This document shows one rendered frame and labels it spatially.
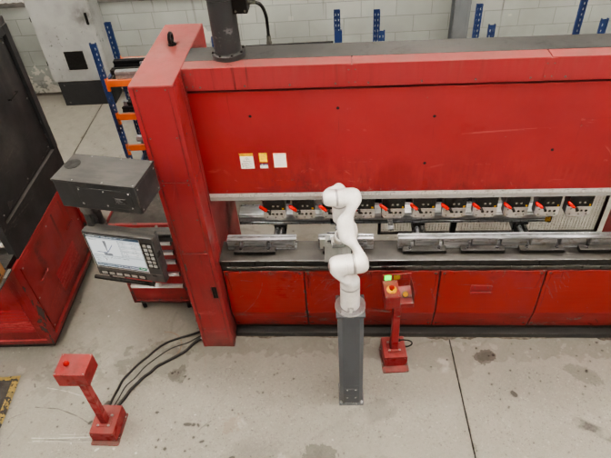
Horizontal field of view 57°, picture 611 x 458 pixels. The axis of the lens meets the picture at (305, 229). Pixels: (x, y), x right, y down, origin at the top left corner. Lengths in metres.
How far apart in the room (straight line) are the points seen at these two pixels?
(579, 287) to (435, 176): 1.43
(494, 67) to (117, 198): 2.14
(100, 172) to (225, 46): 0.97
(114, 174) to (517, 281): 2.80
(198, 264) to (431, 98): 1.90
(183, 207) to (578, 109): 2.42
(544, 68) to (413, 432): 2.49
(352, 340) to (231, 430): 1.17
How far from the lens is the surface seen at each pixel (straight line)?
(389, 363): 4.41
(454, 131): 3.47
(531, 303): 4.47
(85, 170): 3.28
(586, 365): 4.78
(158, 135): 3.34
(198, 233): 3.75
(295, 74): 3.21
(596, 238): 4.31
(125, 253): 3.42
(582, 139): 3.72
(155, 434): 4.36
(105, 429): 4.36
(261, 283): 4.15
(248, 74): 3.24
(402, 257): 3.97
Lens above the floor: 3.66
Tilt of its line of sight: 42 degrees down
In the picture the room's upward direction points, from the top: 5 degrees counter-clockwise
